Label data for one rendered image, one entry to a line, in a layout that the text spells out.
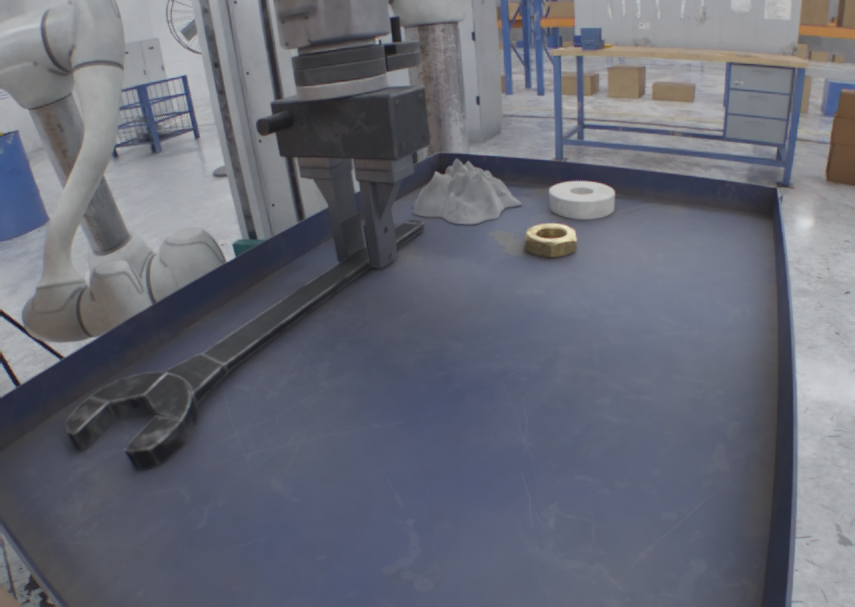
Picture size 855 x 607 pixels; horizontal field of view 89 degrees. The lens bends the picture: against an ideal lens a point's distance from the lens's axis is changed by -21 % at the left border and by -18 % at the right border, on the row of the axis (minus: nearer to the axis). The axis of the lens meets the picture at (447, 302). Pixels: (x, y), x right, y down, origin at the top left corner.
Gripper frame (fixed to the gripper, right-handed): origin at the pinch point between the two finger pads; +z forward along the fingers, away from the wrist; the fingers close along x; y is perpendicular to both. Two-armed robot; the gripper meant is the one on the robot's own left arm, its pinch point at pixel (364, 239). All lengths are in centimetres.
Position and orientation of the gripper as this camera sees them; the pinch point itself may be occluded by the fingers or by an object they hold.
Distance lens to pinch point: 48.1
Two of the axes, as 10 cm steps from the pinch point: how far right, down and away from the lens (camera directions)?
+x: 8.6, 1.8, -4.7
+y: -5.0, 4.6, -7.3
